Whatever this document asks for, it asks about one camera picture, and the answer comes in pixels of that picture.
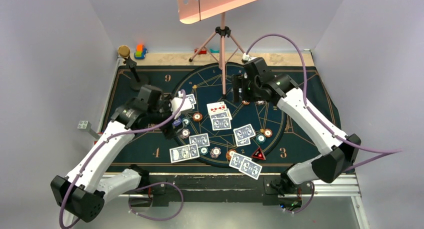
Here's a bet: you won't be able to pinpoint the blue small blind button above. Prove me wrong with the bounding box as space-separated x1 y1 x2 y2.
172 118 183 127

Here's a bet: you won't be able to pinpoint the purple chips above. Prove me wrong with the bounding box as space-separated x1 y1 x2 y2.
179 128 191 140

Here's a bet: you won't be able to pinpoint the blue playing card deck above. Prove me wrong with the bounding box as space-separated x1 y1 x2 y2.
169 144 200 164

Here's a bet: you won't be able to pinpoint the green poker chip stack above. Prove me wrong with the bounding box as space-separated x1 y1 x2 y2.
199 147 209 156

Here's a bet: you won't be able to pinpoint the dealt card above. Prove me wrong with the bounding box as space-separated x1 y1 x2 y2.
233 124 256 142
185 93 197 110

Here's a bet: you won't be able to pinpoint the face down community card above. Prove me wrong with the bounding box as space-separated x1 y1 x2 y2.
211 117 232 131

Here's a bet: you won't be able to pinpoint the purple white poker chip stack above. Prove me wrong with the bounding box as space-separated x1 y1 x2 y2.
210 147 222 159

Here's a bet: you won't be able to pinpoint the orange poker chip stack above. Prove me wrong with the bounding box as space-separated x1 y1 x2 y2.
225 149 237 161

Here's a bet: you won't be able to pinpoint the red triangle dealer marker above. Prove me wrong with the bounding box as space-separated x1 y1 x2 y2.
251 147 266 161

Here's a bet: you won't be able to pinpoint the dealer seat card one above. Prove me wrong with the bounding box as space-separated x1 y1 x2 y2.
229 152 252 170

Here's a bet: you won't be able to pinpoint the dealer seat card two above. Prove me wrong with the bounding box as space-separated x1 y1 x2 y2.
239 158 263 180

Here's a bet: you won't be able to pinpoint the face down burn card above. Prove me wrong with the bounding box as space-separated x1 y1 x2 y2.
188 133 210 148

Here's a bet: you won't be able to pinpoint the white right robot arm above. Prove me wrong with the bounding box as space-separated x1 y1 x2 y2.
231 57 361 193

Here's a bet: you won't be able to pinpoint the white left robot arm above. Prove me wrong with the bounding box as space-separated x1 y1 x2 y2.
50 84 192 228

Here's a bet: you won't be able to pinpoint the round dark blue mat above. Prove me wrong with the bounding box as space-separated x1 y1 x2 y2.
165 62 287 169

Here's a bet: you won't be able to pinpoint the pink tripod stand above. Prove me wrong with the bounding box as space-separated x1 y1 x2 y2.
188 12 245 99

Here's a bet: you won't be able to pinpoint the red toy block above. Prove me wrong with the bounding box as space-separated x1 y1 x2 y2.
194 48 207 55

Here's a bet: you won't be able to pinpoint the dark green poker mat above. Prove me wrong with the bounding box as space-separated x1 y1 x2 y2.
99 65 341 174

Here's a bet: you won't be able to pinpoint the colourful toy blocks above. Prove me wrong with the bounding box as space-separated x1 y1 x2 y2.
134 44 147 60

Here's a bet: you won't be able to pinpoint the grey toy brick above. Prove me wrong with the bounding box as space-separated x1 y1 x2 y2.
77 120 92 132

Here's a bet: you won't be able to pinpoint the gold round lid jar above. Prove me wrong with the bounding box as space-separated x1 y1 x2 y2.
117 45 131 59

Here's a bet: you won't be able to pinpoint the pink perforated board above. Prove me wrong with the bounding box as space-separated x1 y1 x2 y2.
177 0 258 25

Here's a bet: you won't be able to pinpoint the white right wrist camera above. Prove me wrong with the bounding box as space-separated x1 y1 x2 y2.
241 53 257 64

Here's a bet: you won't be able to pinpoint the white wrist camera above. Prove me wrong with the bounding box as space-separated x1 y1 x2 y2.
241 53 257 64
170 89 193 119

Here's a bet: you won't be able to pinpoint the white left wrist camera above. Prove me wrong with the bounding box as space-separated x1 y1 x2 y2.
170 89 193 119

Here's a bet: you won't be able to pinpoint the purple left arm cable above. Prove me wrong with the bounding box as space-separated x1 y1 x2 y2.
58 89 188 229

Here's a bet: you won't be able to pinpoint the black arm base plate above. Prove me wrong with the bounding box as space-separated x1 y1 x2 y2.
117 174 314 209

